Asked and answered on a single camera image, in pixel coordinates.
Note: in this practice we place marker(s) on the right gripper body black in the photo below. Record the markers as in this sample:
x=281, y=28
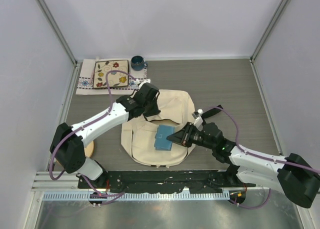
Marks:
x=196, y=137

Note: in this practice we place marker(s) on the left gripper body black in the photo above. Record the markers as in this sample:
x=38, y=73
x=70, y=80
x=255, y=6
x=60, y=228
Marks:
x=151, y=108

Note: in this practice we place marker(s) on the cream canvas backpack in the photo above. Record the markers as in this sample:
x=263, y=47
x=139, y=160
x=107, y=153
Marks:
x=138, y=135

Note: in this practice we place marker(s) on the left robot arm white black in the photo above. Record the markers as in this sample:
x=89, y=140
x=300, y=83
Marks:
x=69, y=142

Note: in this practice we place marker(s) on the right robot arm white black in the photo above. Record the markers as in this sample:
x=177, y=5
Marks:
x=290, y=175

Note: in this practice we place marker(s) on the dark blue ceramic mug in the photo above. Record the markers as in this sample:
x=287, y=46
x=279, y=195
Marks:
x=138, y=63

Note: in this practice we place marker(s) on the floral square ceramic plate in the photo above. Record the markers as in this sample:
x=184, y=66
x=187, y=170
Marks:
x=113, y=71

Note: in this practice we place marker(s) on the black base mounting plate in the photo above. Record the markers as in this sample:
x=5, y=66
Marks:
x=167, y=181

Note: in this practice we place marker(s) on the white patterned placemat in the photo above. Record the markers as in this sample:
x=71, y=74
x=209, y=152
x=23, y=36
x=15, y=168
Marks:
x=85, y=79

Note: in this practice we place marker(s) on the round wooden bird coaster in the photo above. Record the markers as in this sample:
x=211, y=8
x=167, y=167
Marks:
x=88, y=149

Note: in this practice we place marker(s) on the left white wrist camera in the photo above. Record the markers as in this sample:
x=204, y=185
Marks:
x=137, y=84

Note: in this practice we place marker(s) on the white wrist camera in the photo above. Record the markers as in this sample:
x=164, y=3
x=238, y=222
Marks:
x=137, y=84
x=198, y=120

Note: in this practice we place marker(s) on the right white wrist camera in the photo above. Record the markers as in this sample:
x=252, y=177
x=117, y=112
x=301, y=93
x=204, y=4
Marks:
x=198, y=120

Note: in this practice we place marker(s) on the slotted grey cable duct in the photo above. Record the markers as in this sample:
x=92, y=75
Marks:
x=88, y=196

